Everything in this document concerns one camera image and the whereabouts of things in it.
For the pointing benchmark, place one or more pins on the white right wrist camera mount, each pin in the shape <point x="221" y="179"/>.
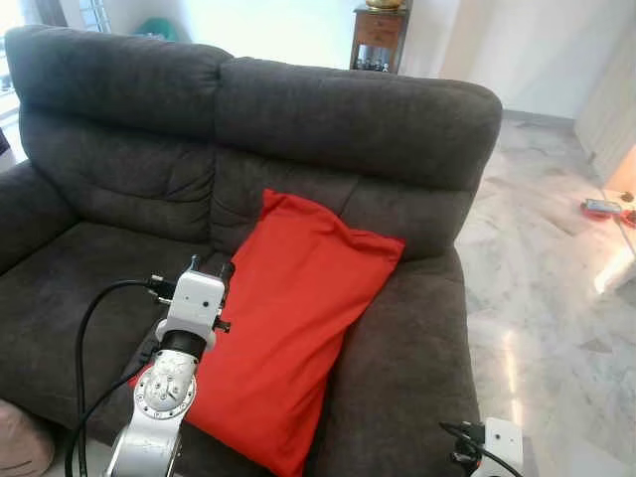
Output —
<point x="502" y="447"/>

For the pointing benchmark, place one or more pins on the red pet food bowl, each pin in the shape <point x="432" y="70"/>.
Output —
<point x="629" y="216"/>

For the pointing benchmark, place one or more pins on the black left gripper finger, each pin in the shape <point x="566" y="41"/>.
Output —
<point x="227" y="270"/>
<point x="194" y="263"/>

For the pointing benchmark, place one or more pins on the white louvered cabinet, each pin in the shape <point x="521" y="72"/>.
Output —
<point x="608" y="119"/>

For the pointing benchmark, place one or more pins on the window grille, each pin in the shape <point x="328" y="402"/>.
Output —
<point x="94" y="12"/>

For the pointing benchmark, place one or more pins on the brass bowl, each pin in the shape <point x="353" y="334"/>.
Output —
<point x="383" y="3"/>

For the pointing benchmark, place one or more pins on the teal rounded object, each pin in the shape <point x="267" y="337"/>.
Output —
<point x="159" y="28"/>

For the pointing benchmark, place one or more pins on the red dish with grey lid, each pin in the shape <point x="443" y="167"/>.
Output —
<point x="599" y="207"/>

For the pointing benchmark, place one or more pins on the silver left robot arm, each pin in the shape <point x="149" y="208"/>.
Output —
<point x="164" y="397"/>

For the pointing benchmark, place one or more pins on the small wooden side cabinet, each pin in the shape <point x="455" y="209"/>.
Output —
<point x="378" y="40"/>

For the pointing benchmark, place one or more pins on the dark grey fabric sofa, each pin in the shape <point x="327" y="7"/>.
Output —
<point x="119" y="199"/>

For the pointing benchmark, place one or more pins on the red fabric pillow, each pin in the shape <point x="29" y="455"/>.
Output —
<point x="288" y="328"/>

